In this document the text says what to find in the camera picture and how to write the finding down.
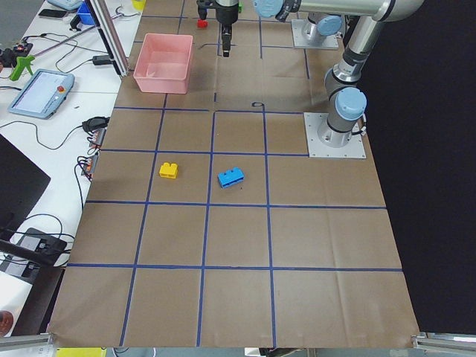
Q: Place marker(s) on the black power adapter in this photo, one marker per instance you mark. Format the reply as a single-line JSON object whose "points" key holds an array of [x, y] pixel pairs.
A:
{"points": [[101, 60]]}

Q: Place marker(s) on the black smartphone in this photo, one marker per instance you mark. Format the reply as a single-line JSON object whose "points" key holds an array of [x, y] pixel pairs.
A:
{"points": [[52, 14]]}

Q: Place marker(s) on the pink plastic box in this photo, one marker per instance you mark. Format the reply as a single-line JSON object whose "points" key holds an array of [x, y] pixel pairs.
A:
{"points": [[164, 63]]}

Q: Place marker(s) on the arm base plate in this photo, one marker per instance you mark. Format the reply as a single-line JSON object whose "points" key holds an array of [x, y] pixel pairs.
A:
{"points": [[324, 142], [306, 36]]}

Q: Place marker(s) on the aluminium frame post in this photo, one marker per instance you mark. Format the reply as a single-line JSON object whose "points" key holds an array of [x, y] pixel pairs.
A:
{"points": [[103, 20]]}

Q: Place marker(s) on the green plastic gun tool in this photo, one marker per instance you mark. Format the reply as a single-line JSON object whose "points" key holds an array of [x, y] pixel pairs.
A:
{"points": [[22, 63]]}

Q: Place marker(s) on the yellow toy block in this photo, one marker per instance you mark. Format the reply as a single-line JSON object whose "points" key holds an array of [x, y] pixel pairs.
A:
{"points": [[168, 170]]}

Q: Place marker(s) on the blue toy block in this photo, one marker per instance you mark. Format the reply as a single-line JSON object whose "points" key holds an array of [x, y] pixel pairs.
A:
{"points": [[230, 177]]}

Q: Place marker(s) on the red toy block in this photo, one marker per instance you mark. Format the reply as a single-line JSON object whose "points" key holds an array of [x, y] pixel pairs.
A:
{"points": [[202, 23]]}

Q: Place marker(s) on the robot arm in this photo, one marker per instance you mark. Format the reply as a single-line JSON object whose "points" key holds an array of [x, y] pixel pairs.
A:
{"points": [[327, 24], [347, 103]]}

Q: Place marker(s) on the blue storage bin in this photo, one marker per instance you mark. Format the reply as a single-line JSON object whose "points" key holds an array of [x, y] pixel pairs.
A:
{"points": [[84, 15]]}

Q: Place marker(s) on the teach pendant tablet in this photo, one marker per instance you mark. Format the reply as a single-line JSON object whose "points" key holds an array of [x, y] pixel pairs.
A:
{"points": [[43, 94]]}

